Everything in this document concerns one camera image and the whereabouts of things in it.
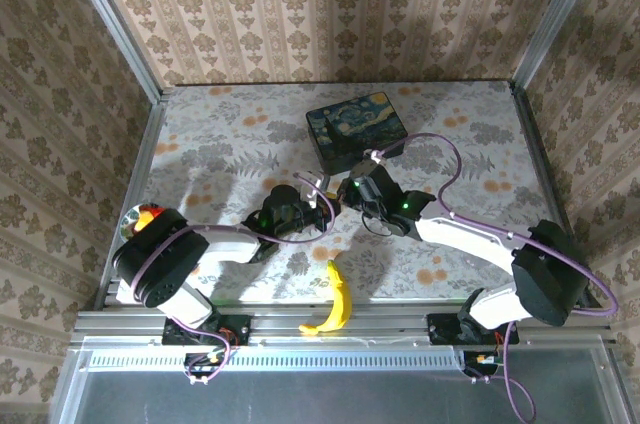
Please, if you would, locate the shiny metal bowl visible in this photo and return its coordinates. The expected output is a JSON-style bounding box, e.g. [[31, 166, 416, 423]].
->
[[119, 202, 166, 246]]

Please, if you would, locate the starry night print box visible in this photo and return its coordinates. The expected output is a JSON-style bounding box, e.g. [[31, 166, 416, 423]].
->
[[305, 91, 409, 176]]

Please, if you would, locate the aluminium frame post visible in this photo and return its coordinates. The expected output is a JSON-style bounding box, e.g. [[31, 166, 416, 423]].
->
[[510, 0, 610, 90], [58, 0, 169, 103]]

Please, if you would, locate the black connector board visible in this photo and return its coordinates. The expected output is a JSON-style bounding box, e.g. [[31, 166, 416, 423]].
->
[[184, 351, 229, 380], [462, 350, 507, 379]]

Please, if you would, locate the grey metal tray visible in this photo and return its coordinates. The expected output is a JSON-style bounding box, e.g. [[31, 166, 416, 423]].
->
[[49, 336, 634, 424]]

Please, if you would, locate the aluminium table side rail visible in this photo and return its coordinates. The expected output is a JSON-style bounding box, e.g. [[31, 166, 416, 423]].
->
[[508, 81, 601, 308], [93, 93, 170, 313]]

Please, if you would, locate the long aluminium extrusion rail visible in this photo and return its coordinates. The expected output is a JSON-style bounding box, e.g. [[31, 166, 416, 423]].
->
[[69, 301, 615, 348]]

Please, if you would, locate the yellow banana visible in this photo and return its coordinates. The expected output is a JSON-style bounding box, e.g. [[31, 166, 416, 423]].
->
[[298, 259, 353, 336]]

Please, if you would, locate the floral patterned table cover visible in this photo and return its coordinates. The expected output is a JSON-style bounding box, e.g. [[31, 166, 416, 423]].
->
[[115, 79, 571, 306]]

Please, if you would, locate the purple cable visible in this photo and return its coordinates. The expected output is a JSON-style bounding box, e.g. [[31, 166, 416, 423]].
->
[[130, 171, 336, 386], [369, 132, 620, 423]]

